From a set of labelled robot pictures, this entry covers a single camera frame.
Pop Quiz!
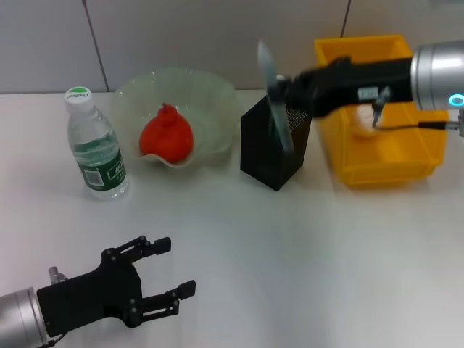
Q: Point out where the pale green wavy fruit bowl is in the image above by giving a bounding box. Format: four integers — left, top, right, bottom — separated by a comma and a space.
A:
110, 67, 244, 170

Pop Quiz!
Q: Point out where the green utility knife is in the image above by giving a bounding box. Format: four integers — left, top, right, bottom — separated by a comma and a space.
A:
268, 74, 287, 141

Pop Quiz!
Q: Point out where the black mesh pen holder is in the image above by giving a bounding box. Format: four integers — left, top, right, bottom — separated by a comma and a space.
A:
239, 96, 312, 192

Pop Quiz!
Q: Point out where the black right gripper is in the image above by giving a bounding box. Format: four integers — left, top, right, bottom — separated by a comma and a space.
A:
278, 56, 416, 120

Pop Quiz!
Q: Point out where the right gripper cable with plug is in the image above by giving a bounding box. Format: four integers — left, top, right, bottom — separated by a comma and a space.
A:
371, 86, 464, 138

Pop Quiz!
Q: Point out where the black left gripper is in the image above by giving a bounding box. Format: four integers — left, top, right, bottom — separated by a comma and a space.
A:
36, 235, 198, 338

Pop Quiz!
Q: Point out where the silver left gripper connector stub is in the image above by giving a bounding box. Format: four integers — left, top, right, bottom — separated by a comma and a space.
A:
48, 267, 69, 286

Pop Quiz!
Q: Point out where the orange fruit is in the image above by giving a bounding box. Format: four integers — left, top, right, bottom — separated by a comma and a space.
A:
139, 102, 195, 163

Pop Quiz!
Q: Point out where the clear water bottle green label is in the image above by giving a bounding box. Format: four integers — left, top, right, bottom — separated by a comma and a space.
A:
64, 86, 130, 200

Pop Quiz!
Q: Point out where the white paper ball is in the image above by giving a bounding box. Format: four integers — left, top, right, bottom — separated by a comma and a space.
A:
352, 104, 380, 139

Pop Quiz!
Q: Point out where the yellow plastic bin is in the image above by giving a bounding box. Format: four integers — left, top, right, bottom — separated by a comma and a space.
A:
312, 34, 450, 190

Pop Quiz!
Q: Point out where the grey pen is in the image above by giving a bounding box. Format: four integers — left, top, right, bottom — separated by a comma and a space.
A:
257, 39, 295, 152

